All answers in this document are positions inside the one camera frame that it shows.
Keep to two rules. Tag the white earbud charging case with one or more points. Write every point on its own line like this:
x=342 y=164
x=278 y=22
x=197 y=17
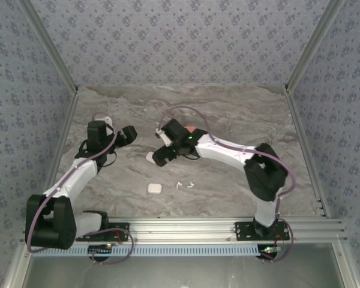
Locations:
x=154 y=188
x=150 y=156

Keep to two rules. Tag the orange earbud charging case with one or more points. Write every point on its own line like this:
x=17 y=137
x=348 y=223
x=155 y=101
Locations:
x=190 y=129

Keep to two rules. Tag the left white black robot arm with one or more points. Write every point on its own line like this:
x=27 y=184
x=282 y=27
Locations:
x=60 y=228

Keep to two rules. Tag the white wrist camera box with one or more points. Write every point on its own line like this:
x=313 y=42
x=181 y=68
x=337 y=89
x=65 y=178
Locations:
x=165 y=139
x=107 y=120

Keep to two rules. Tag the aluminium table side rail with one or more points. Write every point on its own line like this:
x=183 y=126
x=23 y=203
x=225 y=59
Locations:
x=69 y=120
x=297 y=120

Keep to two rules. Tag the right small circuit board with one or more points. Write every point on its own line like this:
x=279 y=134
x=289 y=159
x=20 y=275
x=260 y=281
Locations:
x=268 y=250

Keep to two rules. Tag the left small circuit board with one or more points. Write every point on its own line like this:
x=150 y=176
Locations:
x=100 y=249

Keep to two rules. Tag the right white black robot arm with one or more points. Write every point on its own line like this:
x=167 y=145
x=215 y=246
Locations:
x=267 y=177

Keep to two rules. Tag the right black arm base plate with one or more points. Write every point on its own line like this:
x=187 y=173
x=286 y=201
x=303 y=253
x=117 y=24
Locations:
x=243 y=232

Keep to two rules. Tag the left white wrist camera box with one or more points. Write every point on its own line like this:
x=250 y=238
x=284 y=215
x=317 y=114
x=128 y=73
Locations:
x=107 y=120

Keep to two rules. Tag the aluminium frame leg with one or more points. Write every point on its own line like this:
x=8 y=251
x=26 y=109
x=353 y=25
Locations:
x=16 y=270
x=346 y=267

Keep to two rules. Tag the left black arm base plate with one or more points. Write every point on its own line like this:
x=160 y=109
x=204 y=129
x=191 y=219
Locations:
x=124 y=228

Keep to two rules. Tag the small circuit board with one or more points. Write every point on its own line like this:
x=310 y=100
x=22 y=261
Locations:
x=100 y=249
x=268 y=250

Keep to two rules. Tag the aluminium corner post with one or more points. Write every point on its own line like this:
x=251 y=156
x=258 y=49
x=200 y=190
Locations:
x=315 y=45
x=48 y=45

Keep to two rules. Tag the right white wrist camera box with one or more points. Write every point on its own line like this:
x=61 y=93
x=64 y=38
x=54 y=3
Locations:
x=165 y=139

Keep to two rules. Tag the aluminium mounting rail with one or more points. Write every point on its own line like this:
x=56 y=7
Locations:
x=183 y=228

